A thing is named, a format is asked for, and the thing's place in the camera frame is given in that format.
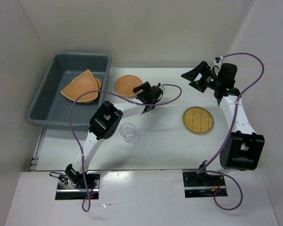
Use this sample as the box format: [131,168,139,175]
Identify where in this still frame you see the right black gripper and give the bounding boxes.
[181,61,222,93]

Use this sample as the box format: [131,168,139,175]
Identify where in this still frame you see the round orange woven plate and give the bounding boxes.
[115,74,142,97]

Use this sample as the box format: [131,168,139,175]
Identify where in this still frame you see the round yellow bamboo plate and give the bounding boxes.
[182,106,214,135]

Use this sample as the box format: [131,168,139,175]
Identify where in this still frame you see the square orange woven plate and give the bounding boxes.
[78,78,102,103]

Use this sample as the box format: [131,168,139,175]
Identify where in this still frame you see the clear plastic cup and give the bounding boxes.
[119,123,136,143]

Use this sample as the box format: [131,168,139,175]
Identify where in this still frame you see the triangular orange woven plate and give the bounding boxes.
[60,70,102,101]

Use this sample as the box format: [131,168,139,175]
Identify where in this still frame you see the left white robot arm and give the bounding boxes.
[65,82,163,188]

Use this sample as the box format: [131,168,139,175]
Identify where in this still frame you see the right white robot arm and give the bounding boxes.
[181,61,265,171]

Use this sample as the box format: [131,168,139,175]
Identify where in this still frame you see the grey plastic bin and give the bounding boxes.
[26,51,112,131]

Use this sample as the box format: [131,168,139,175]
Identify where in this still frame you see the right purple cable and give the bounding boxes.
[197,52,265,210]

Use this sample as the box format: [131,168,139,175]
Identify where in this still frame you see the purple cable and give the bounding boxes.
[69,83,183,212]
[197,52,265,210]

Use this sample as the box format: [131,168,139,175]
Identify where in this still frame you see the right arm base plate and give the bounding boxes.
[182,170,228,198]

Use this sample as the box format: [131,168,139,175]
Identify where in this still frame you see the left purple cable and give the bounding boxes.
[69,83,183,212]

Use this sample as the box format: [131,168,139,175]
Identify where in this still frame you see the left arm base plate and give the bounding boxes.
[50,171,100,201]

